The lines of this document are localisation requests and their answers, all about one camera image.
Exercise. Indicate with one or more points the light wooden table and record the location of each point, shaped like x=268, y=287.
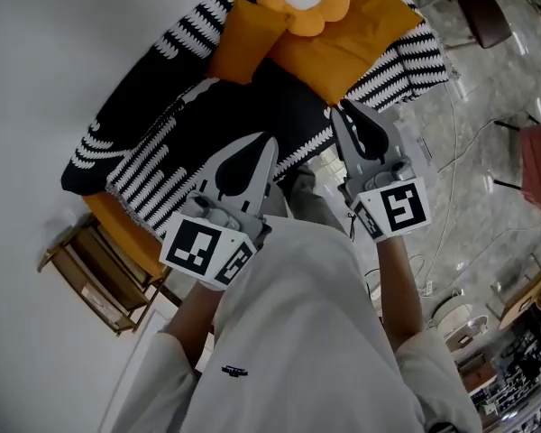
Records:
x=523, y=296

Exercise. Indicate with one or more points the brown chair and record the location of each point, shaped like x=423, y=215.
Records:
x=482, y=16

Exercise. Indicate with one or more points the small orange pillow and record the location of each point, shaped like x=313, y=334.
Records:
x=243, y=43

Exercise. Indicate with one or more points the black white patterned blanket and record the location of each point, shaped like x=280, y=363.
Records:
x=252, y=115

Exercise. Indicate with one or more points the person's right forearm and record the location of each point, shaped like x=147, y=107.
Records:
x=399, y=287

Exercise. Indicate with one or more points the white round fan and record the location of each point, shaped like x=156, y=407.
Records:
x=460, y=314

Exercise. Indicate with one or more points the person's left forearm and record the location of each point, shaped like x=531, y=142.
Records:
x=194, y=323

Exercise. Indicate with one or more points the person's grey trousers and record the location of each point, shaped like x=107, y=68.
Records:
x=311, y=205

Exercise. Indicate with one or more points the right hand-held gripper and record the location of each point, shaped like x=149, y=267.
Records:
x=401, y=205

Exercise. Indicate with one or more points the person's white shirt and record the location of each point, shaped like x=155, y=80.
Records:
x=297, y=332

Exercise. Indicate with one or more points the large orange pillow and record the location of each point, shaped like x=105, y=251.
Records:
x=342, y=57

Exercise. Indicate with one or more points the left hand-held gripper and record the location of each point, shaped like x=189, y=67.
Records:
x=194, y=246

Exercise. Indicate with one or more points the wooden side table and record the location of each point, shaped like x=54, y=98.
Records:
x=90, y=260

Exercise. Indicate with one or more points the orange flower cushion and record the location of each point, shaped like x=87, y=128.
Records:
x=306, y=23

